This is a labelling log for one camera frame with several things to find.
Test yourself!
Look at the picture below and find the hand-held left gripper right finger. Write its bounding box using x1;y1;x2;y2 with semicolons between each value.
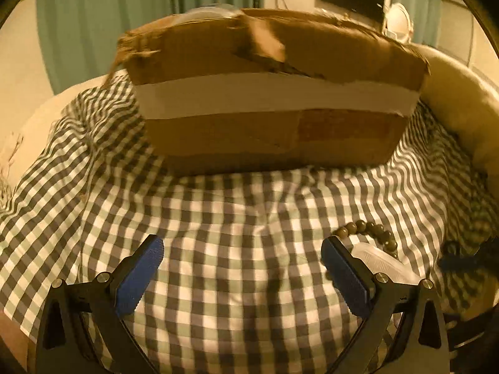
320;236;453;374

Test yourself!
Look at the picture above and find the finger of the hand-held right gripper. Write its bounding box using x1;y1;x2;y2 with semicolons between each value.
437;251;490;274

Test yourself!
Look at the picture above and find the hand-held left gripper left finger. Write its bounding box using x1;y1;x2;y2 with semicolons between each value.
35;235;165;374

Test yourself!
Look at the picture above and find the black hair tie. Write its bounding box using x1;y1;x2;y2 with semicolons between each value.
442;239;463;258

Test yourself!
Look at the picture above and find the brown bead bracelet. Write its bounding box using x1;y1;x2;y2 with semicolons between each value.
329;220;400;260

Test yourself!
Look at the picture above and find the brown cardboard box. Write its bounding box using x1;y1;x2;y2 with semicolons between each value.
105;6;431;176

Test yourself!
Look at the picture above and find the white packet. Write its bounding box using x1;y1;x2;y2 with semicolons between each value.
177;5;238;22

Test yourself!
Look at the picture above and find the checkered cloth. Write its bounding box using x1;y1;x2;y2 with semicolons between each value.
0;70;499;374

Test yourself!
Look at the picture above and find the beige pillow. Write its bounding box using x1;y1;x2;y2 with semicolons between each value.
413;43;499;176

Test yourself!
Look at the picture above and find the white oval mirror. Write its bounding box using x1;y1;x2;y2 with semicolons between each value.
384;3;414;41

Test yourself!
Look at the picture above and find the wide green curtain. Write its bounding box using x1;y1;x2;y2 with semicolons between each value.
35;0;266;94

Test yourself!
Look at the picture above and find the narrow green curtain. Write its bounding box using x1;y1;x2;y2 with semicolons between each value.
392;0;443;47

